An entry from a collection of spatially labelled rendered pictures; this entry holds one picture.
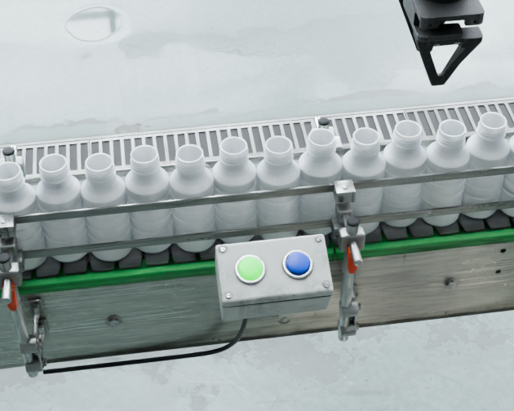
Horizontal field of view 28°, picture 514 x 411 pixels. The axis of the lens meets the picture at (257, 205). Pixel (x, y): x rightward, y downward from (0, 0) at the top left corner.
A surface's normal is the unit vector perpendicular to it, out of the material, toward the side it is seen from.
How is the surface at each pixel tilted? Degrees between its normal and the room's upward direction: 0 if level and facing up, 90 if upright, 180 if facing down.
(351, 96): 0
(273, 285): 20
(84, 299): 90
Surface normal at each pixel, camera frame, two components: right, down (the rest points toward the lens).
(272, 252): 0.04, -0.44
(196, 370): 0.00, -0.71
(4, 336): 0.14, 0.69
